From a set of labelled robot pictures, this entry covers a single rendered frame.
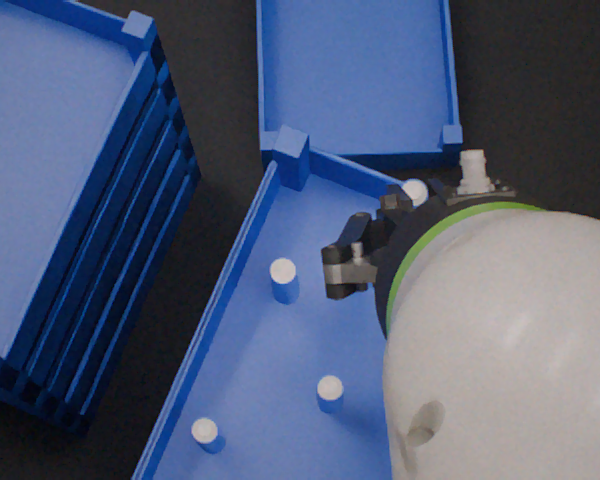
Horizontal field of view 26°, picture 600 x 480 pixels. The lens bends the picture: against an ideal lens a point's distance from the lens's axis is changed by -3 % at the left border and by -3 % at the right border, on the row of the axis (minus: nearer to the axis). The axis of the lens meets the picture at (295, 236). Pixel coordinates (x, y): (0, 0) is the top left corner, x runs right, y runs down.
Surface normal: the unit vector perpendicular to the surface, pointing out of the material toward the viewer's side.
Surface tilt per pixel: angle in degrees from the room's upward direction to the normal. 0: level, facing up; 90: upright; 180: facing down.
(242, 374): 0
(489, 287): 35
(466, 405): 42
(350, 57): 0
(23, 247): 0
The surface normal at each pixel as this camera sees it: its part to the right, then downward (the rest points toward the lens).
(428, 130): -0.03, -0.25
